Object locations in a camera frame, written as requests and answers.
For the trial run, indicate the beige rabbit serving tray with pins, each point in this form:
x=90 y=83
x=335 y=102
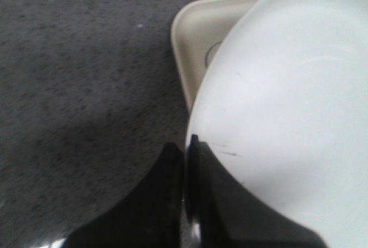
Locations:
x=197 y=32

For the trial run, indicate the white round plate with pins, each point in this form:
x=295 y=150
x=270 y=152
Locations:
x=283 y=106

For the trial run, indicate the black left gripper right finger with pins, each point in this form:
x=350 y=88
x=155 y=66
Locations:
x=222 y=213

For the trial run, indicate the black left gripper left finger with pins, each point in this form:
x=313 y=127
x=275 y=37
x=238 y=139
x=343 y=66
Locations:
x=149 y=216

